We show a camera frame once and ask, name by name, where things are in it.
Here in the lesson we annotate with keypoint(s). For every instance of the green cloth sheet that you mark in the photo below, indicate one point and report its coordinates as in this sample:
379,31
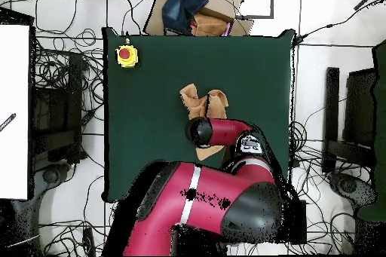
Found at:
380,118

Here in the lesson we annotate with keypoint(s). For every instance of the peach terry towel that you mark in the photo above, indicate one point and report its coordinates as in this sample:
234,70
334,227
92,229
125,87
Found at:
193,103

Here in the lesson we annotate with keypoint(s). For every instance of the black striped bar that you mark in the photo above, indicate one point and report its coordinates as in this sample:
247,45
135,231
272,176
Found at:
9,119

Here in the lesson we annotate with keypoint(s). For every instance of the blue jeans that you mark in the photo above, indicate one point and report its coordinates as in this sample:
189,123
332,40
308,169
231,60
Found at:
181,6

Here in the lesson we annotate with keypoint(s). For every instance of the black pedestal leg with knob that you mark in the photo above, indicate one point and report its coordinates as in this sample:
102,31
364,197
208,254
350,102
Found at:
348,186
49,175

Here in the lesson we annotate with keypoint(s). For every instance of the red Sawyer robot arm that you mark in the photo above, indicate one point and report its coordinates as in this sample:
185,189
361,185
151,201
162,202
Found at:
211,187

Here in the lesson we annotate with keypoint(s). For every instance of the black upright bar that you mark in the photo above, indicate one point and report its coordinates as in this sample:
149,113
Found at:
331,103

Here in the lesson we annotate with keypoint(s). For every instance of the yellow emergency stop button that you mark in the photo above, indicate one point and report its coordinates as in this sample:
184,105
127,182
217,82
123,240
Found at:
126,55

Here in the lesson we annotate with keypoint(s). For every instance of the black flat panel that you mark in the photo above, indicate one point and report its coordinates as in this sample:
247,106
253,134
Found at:
359,112

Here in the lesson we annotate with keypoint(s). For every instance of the white panel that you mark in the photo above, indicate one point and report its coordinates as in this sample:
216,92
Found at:
13,88

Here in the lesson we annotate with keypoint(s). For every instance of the crumpled orange cloth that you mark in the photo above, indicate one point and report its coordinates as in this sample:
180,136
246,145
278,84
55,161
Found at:
208,26

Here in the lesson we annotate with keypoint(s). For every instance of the brown cardboard box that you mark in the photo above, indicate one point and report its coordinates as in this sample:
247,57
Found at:
220,0

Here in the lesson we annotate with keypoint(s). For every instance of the dark green table cloth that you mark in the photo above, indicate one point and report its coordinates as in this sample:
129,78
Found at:
150,118

